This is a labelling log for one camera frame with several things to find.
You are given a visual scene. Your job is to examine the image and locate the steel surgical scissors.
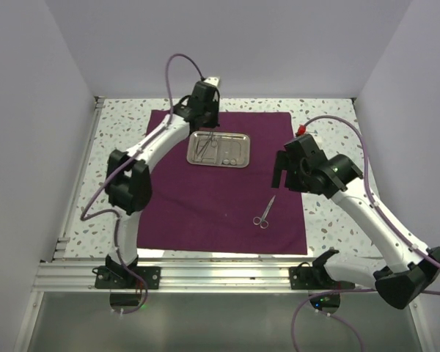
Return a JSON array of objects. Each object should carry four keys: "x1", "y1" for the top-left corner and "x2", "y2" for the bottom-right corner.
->
[{"x1": 252, "y1": 195, "x2": 276, "y2": 230}]

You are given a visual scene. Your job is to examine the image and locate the purple cloth wrap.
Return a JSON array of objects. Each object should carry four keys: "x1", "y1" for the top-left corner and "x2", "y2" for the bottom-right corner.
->
[{"x1": 137, "y1": 112, "x2": 307, "y2": 254}]

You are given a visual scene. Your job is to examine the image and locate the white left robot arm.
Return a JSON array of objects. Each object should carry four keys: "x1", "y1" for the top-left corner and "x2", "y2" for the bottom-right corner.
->
[{"x1": 93, "y1": 77, "x2": 220, "y2": 289}]

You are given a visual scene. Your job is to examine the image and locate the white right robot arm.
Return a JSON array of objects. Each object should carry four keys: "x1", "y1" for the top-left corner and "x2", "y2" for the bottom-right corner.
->
[{"x1": 272, "y1": 133, "x2": 440, "y2": 309}]

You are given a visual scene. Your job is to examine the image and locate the steel forceps in tray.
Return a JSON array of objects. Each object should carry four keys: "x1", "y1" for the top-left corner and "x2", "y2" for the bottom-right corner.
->
[{"x1": 194, "y1": 138, "x2": 209, "y2": 161}]

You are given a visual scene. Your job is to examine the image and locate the stainless steel instrument tray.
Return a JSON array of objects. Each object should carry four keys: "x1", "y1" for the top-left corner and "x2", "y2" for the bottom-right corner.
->
[{"x1": 186, "y1": 131, "x2": 251, "y2": 169}]

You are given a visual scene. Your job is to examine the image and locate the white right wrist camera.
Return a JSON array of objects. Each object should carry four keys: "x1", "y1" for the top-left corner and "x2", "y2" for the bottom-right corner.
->
[{"x1": 313, "y1": 136, "x2": 323, "y2": 149}]

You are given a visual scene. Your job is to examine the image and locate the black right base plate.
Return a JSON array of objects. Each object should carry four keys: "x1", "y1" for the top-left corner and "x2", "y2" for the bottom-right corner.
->
[{"x1": 288, "y1": 265, "x2": 346, "y2": 290}]

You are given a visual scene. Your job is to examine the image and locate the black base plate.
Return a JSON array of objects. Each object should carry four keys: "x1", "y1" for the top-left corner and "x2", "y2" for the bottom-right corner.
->
[
  {"x1": 288, "y1": 265, "x2": 346, "y2": 290},
  {"x1": 92, "y1": 265, "x2": 161, "y2": 290}
]

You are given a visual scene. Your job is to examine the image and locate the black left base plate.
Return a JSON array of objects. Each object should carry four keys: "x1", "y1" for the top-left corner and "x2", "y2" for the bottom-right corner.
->
[{"x1": 92, "y1": 265, "x2": 161, "y2": 290}]

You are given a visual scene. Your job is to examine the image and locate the aluminium mounting rail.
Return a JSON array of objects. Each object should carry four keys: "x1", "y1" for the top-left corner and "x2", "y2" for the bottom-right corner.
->
[{"x1": 32, "y1": 260, "x2": 415, "y2": 293}]

